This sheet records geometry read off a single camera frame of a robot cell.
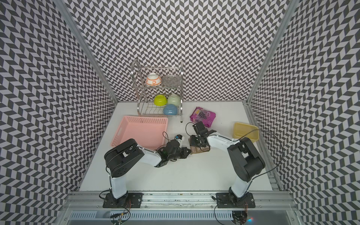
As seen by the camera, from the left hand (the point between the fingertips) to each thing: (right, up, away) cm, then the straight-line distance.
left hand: (191, 153), depth 90 cm
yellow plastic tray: (+36, +14, +11) cm, 40 cm away
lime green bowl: (-24, +36, +21) cm, 49 cm away
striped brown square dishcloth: (+2, +2, 0) cm, 3 cm away
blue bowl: (-16, +29, +15) cm, 36 cm away
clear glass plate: (-15, +49, +9) cm, 52 cm away
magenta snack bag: (+7, +25, +14) cm, 30 cm away
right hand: (+1, +5, +2) cm, 5 cm away
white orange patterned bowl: (-25, +48, -1) cm, 54 cm away
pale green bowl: (-13, +38, +21) cm, 45 cm away
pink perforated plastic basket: (-30, +12, +6) cm, 33 cm away
